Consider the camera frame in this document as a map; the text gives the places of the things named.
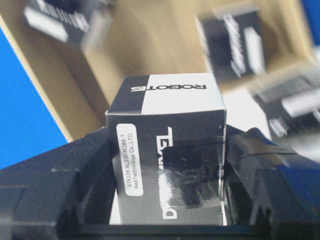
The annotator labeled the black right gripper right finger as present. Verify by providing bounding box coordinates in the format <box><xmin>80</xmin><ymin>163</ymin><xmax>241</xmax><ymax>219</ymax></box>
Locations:
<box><xmin>219</xmin><ymin>124</ymin><xmax>320</xmax><ymax>240</ymax></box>

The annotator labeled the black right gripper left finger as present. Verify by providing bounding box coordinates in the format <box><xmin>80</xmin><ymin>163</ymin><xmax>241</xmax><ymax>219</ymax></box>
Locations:
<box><xmin>0</xmin><ymin>126</ymin><xmax>118</xmax><ymax>240</ymax></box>

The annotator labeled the black Dynamixel box with label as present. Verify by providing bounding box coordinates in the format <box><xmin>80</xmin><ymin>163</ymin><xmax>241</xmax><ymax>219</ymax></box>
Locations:
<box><xmin>105</xmin><ymin>72</ymin><xmax>227</xmax><ymax>226</ymax></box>

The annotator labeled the black Dynamixel box bottom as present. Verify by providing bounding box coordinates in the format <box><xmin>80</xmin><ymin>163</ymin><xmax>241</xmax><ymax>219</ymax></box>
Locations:
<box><xmin>251</xmin><ymin>74</ymin><xmax>320</xmax><ymax>151</ymax></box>

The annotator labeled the tilted black Dynamixel box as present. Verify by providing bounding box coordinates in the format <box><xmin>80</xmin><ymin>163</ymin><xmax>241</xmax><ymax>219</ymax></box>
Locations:
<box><xmin>195</xmin><ymin>2</ymin><xmax>266</xmax><ymax>83</ymax></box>

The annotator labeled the black white box rear carton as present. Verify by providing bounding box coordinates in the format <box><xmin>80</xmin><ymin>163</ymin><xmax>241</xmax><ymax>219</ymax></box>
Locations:
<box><xmin>23</xmin><ymin>0</ymin><xmax>116</xmax><ymax>51</ymax></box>

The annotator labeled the large brown cardboard box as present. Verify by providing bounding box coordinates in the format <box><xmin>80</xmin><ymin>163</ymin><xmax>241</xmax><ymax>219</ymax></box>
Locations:
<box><xmin>0</xmin><ymin>0</ymin><xmax>316</xmax><ymax>143</ymax></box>

